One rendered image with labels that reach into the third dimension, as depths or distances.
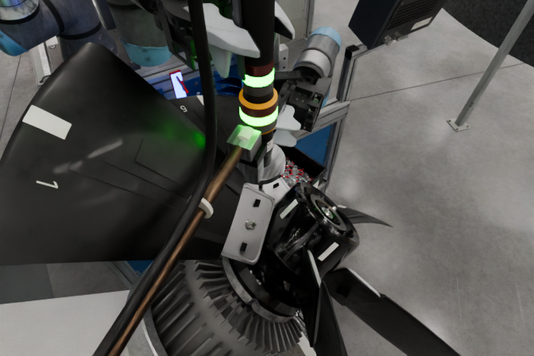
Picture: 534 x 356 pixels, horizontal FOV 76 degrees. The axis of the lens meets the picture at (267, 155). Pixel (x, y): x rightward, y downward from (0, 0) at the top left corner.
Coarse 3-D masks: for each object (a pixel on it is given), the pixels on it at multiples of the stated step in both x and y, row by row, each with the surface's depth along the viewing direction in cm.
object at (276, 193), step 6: (276, 180) 55; (282, 180) 55; (252, 186) 55; (264, 186) 55; (270, 186) 55; (282, 186) 55; (270, 192) 54; (276, 192) 54; (282, 192) 54; (276, 198) 53
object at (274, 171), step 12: (228, 144) 37; (240, 144) 37; (252, 144) 37; (264, 144) 40; (252, 156) 38; (264, 156) 41; (276, 156) 47; (240, 168) 43; (252, 168) 42; (264, 168) 46; (276, 168) 46; (252, 180) 44; (264, 180) 45
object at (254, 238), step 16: (256, 192) 44; (240, 208) 42; (256, 208) 44; (272, 208) 45; (240, 224) 42; (240, 240) 42; (256, 240) 44; (224, 256) 40; (240, 256) 42; (256, 256) 43
